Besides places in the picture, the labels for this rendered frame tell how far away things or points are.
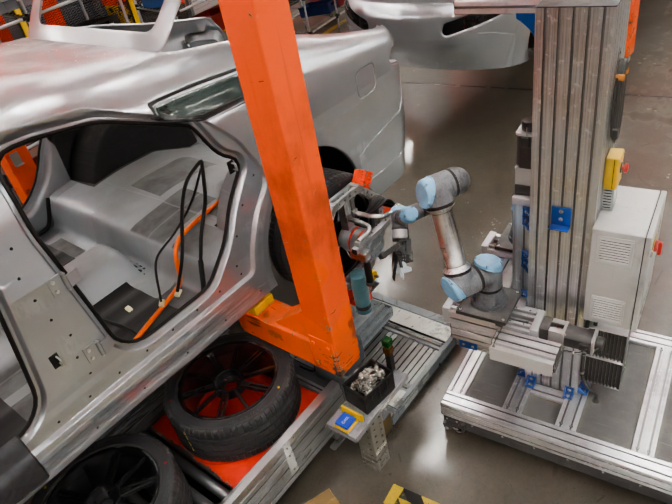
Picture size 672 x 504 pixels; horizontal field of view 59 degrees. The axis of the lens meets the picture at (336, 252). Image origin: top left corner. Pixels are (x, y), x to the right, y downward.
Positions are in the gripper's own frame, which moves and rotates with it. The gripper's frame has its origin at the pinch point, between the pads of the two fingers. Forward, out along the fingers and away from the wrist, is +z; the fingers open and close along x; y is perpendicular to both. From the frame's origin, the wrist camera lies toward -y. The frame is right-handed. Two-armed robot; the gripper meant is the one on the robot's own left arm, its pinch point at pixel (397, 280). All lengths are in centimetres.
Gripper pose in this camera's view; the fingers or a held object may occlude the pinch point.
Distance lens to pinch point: 284.1
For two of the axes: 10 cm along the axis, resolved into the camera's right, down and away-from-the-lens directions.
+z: 0.4, 10.0, -0.7
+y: 9.8, -0.2, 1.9
